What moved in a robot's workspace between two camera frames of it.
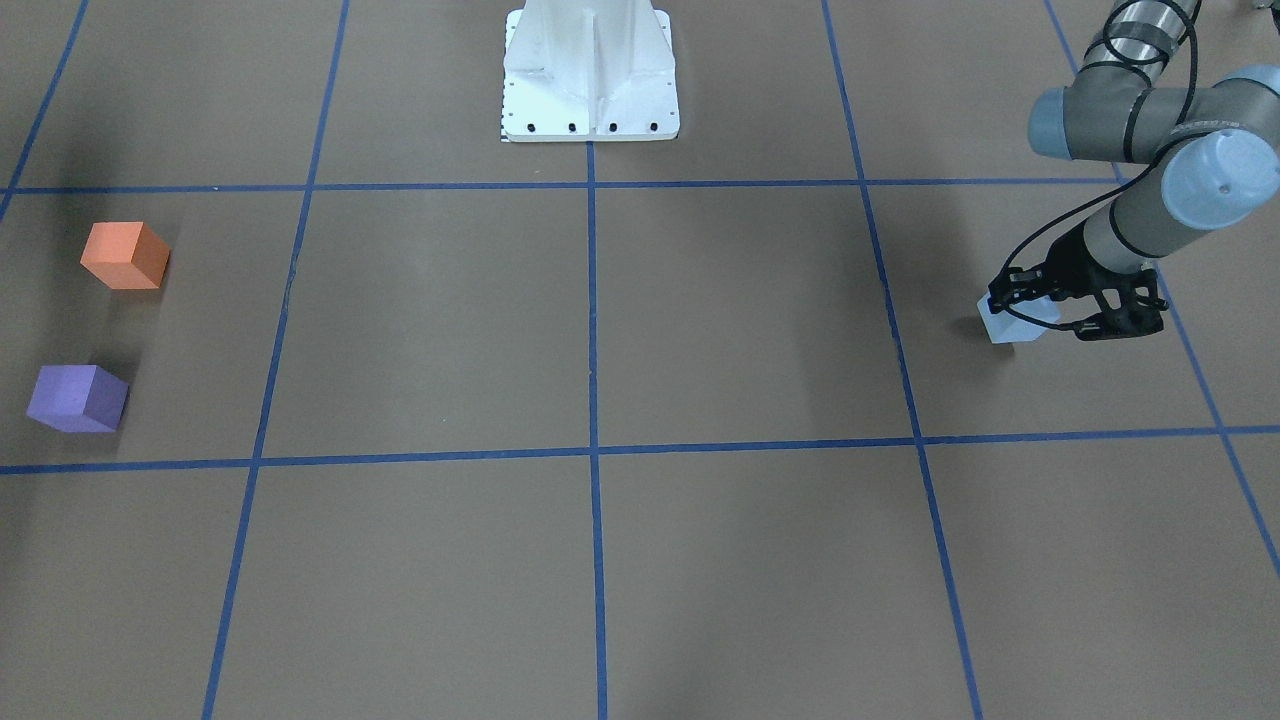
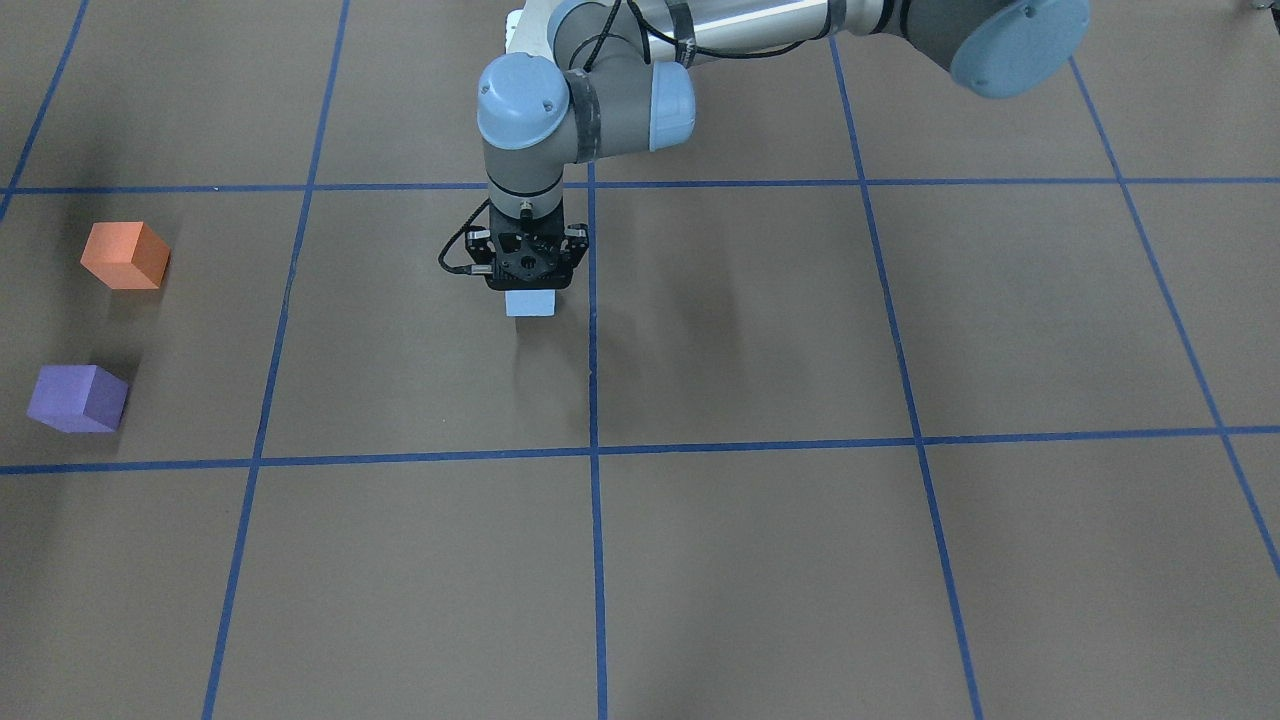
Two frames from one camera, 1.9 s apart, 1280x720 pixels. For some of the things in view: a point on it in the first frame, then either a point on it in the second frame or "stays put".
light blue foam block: (1008, 327) → (526, 303)
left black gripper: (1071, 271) → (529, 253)
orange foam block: (125, 255) stays put
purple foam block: (78, 398) stays put
